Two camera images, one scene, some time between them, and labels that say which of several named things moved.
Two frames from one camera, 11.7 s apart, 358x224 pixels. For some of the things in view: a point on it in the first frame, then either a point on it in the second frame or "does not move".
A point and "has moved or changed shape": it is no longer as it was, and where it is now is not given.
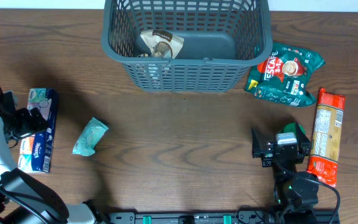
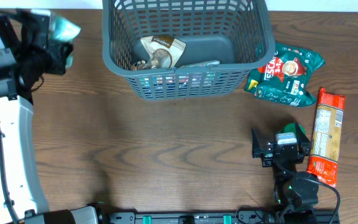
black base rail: (221, 217) does not move
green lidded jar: (291, 127) does not move
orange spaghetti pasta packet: (326, 139) does not move
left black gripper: (30, 121) to (58, 54)
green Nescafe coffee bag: (285, 78) does not move
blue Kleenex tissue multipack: (36, 150) to (199, 78)
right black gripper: (266, 149) does not move
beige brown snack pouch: (162, 44) has moved or changed shape
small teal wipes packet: (91, 134) to (62, 30)
